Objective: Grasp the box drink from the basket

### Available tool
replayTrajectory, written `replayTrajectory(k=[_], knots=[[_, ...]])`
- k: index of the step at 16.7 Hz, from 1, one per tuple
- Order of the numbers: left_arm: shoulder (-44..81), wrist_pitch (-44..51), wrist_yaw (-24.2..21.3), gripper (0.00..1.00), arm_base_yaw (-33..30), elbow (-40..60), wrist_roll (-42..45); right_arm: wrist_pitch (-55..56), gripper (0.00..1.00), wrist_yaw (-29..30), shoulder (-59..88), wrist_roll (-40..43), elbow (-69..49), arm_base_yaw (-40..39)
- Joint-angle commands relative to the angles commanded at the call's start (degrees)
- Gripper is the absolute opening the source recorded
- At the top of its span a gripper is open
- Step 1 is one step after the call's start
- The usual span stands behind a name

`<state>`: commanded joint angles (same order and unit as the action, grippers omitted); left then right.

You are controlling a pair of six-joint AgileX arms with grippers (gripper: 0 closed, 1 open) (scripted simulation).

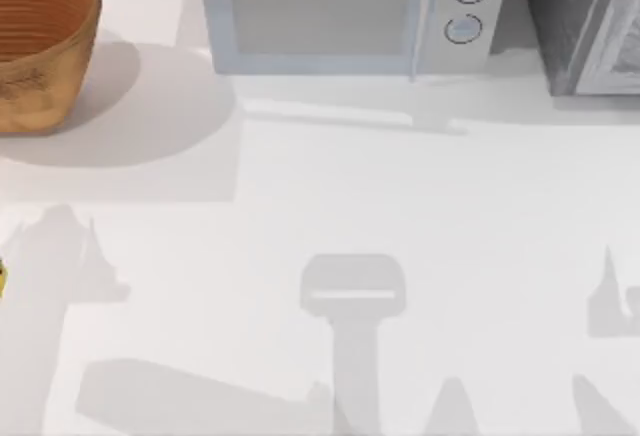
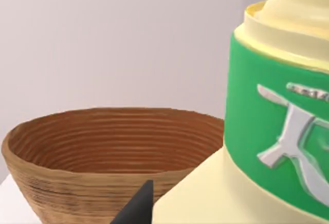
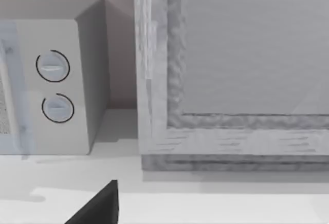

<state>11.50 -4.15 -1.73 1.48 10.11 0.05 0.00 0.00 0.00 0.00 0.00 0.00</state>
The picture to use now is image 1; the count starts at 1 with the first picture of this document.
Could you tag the pale microwave oven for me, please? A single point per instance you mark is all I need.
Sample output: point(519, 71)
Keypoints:
point(465, 61)

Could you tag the brown wooden basket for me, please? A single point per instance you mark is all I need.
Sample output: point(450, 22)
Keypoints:
point(35, 46)

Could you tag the yellow object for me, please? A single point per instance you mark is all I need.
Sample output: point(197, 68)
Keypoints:
point(2, 278)

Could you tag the microwave oven door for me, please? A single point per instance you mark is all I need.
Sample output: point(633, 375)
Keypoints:
point(320, 63)

